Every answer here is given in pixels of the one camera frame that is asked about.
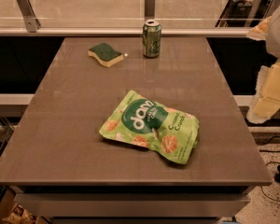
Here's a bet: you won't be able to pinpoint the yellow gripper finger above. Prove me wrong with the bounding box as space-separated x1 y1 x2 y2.
246 17 271 41
246 61 280 124

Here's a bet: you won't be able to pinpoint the green rice chip bag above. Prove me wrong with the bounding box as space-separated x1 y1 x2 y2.
99 91 199 164

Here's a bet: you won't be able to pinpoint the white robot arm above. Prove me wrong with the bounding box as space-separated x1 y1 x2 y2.
246 6 280 124

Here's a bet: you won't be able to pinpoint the green soda can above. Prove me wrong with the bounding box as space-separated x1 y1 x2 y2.
142 20 161 58

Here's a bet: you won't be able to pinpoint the green yellow sponge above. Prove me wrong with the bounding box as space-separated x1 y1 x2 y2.
88 43 123 67

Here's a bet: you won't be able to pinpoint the glass barrier panel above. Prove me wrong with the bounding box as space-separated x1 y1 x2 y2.
0 0 280 30

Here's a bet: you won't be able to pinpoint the snack bags on floor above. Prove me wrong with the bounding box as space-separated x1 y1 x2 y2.
2 205 36 224

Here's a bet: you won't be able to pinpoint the middle metal rail bracket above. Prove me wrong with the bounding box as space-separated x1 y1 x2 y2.
145 0 156 20

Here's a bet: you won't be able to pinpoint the left metal rail bracket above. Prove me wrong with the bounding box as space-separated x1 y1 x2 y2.
16 0 41 33

